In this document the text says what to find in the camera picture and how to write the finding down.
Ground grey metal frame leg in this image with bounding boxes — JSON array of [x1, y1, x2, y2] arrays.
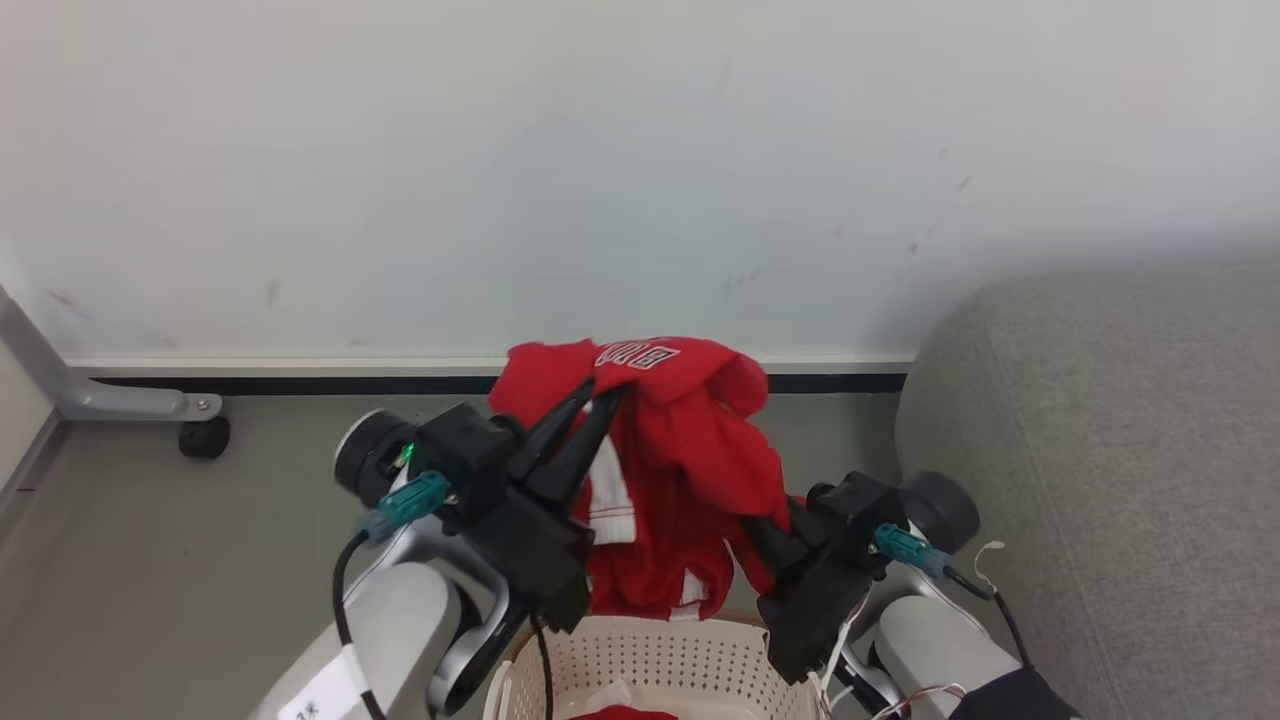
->
[[0, 285, 223, 423]]

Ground red jersey with white trim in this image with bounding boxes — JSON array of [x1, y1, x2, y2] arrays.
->
[[487, 337, 803, 623]]

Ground grey fabric sofa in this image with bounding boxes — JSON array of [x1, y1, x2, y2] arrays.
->
[[893, 262, 1280, 720]]

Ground teal left camera connector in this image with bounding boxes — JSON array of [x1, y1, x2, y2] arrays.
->
[[376, 470, 452, 527]]

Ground teal camera connector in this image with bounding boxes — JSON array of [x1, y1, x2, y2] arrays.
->
[[873, 522, 947, 581], [376, 470, 452, 527]]

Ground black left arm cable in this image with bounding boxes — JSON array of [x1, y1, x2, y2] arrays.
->
[[332, 512, 393, 720]]

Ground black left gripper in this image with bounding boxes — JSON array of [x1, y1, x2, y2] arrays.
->
[[452, 375, 628, 634]]

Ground white perforated laundry basket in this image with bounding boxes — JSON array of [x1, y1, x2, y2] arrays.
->
[[483, 612, 831, 720]]

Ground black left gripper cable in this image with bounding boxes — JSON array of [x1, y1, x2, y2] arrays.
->
[[528, 612, 557, 720]]

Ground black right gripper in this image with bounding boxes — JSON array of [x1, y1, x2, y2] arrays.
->
[[742, 500, 883, 687]]

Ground teal right camera connector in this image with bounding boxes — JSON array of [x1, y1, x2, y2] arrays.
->
[[873, 522, 947, 581]]

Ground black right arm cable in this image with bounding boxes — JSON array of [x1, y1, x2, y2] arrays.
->
[[940, 568, 1037, 673]]

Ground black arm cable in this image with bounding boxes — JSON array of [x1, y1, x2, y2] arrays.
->
[[940, 568, 1037, 673], [332, 512, 393, 720]]

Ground red white wire bundle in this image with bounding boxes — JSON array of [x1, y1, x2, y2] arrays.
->
[[800, 588, 967, 720]]

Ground white and black baseboard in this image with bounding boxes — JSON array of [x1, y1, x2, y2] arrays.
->
[[62, 352, 916, 396]]

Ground black caster wheel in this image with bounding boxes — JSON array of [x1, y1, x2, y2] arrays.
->
[[178, 415, 232, 460]]

